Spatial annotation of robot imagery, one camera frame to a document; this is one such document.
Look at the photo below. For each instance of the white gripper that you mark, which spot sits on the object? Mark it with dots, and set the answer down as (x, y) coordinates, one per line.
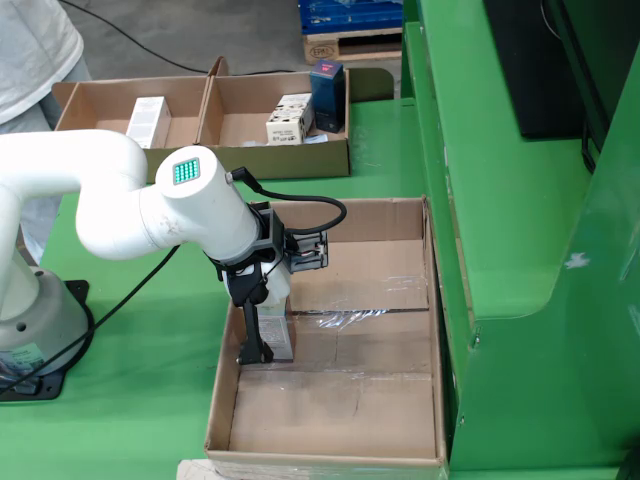
(277, 285)

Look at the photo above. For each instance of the holographic silver product box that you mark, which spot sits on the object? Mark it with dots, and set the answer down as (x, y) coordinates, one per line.
(280, 335)

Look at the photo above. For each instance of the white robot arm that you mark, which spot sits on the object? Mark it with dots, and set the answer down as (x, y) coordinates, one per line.
(100, 200)

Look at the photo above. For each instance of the large open cardboard tray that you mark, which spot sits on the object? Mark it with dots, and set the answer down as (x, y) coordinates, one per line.
(340, 400)

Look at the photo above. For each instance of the plastic wrapped cardboard sheet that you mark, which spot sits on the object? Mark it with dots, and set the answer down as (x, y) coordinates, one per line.
(195, 472)

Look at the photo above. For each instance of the divided cardboard box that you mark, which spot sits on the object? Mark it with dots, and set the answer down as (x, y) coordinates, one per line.
(280, 160)

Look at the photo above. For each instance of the white cow print box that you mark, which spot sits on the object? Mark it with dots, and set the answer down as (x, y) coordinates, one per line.
(287, 125)

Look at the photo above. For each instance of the dark blue product box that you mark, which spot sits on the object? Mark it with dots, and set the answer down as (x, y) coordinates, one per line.
(327, 100)

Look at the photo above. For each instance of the round blue white tin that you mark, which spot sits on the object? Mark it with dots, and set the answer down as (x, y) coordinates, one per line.
(315, 138)

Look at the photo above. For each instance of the tall white carton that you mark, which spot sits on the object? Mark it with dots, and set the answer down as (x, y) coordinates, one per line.
(147, 120)

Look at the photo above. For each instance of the green machine housing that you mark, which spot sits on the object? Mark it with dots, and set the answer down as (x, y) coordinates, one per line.
(500, 225)

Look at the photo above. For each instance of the wooden pallet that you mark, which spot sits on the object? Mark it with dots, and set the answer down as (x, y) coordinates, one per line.
(320, 50)

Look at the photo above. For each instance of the person in white shirt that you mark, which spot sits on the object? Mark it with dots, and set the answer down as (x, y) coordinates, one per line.
(35, 50)

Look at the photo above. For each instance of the black monitor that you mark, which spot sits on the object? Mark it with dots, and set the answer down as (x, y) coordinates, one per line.
(535, 75)

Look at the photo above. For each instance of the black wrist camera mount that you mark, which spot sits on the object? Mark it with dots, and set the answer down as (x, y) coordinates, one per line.
(305, 255)

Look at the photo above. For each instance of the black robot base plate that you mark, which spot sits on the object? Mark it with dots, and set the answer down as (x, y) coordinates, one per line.
(50, 387)

